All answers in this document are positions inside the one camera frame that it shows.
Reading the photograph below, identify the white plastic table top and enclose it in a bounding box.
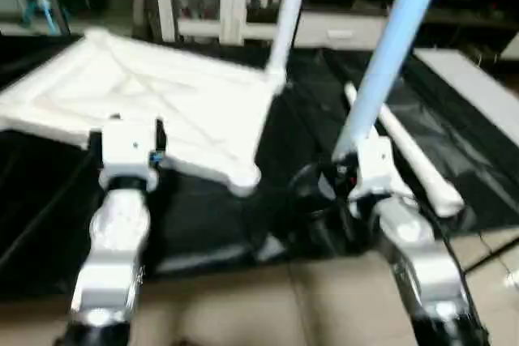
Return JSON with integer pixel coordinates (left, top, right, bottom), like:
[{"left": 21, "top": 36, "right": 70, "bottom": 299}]
[{"left": 0, "top": 28, "right": 287, "bottom": 198}]

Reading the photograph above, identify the white plastic table leg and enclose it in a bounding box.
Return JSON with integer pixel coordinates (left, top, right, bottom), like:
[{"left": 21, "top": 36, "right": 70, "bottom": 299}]
[
  {"left": 266, "top": 0, "right": 314, "bottom": 81},
  {"left": 344, "top": 83, "right": 465, "bottom": 218},
  {"left": 331, "top": 0, "right": 452, "bottom": 162}
]

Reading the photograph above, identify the black work mat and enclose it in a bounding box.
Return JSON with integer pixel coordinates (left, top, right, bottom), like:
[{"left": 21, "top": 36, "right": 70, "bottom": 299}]
[{"left": 0, "top": 34, "right": 519, "bottom": 298}]

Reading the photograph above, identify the white drawer unit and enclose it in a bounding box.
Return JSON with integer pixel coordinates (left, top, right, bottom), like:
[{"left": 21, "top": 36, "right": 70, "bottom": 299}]
[{"left": 292, "top": 9, "right": 392, "bottom": 52}]

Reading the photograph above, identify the white flat board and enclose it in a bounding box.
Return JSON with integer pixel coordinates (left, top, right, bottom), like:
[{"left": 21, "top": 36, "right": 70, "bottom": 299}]
[{"left": 414, "top": 48, "right": 519, "bottom": 149}]

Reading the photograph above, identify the black metal stand leg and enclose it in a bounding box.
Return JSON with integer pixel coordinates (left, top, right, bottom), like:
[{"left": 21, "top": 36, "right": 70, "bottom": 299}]
[{"left": 465, "top": 244, "right": 519, "bottom": 276}]

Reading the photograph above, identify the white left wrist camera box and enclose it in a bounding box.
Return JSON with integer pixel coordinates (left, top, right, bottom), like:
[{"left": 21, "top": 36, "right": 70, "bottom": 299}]
[{"left": 97, "top": 116, "right": 163, "bottom": 193}]

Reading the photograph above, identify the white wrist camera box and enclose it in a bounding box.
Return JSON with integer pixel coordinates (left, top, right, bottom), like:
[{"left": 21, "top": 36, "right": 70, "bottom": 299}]
[
  {"left": 349, "top": 137, "right": 399, "bottom": 201},
  {"left": 97, "top": 116, "right": 163, "bottom": 193}
]

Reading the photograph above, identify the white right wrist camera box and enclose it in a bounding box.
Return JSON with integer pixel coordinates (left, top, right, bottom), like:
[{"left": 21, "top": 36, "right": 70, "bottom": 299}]
[{"left": 349, "top": 137, "right": 399, "bottom": 201}]

